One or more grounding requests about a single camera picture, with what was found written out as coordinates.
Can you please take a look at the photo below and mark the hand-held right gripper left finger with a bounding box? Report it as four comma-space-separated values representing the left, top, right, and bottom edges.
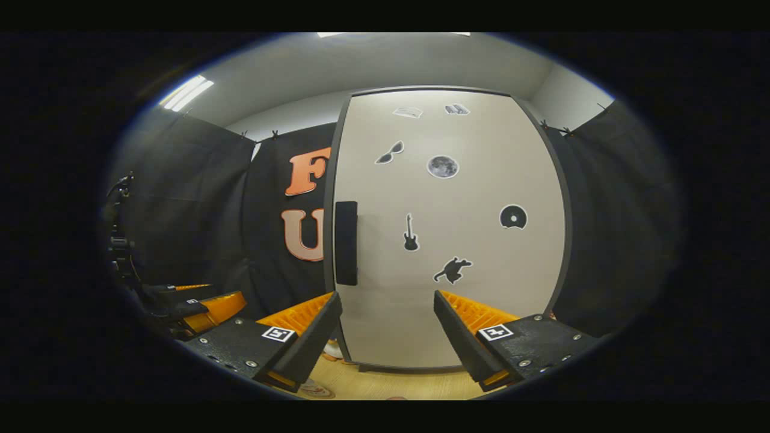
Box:
183, 291, 343, 393

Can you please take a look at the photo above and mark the grey cabinet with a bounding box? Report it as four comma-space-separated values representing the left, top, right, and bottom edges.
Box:
323, 86, 573, 374

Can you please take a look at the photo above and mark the clear bottle with red label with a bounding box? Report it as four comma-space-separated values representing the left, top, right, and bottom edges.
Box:
299, 378, 336, 399

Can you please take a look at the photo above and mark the dark stand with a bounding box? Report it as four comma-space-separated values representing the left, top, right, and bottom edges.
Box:
105, 171, 143, 290

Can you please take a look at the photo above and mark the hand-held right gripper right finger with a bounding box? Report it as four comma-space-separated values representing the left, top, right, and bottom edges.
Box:
433, 290, 602, 393

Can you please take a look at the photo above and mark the white cabinet door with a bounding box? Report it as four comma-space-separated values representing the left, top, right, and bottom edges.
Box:
333, 90, 566, 369

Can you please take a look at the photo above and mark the black backdrop cloth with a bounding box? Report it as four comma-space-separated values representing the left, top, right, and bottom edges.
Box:
102, 99, 683, 340

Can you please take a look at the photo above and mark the black cabinet door handle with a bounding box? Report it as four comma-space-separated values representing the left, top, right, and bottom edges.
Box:
334, 201, 359, 286

